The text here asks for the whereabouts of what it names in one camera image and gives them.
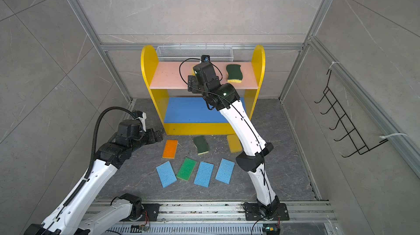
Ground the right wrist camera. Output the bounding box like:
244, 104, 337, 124
201, 55, 210, 63

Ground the blue sponge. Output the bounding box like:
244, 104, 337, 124
194, 161, 214, 188
215, 158, 235, 184
156, 161, 177, 188

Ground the pink upper shelf board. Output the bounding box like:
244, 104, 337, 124
151, 62, 258, 90

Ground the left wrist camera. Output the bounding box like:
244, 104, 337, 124
132, 110, 147, 122

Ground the black corrugated cable conduit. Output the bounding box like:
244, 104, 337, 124
84, 106, 137, 180

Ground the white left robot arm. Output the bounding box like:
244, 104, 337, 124
25, 118, 163, 235

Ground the yellow shelf unit frame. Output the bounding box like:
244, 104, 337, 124
141, 45, 266, 135

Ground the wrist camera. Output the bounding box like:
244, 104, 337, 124
201, 55, 210, 63
132, 110, 147, 122

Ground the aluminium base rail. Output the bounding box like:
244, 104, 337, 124
78, 200, 337, 235

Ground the aluminium frame profile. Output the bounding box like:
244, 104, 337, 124
67, 0, 133, 103

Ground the black wire hook rack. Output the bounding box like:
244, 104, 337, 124
314, 70, 388, 158

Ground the orange sponge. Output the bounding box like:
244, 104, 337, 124
162, 140, 178, 159

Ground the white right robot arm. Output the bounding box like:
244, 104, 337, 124
185, 60, 280, 220

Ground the bright green sponge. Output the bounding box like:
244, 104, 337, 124
176, 157, 197, 181

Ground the green scouring sponge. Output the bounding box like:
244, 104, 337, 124
226, 64, 243, 83
193, 136, 209, 155

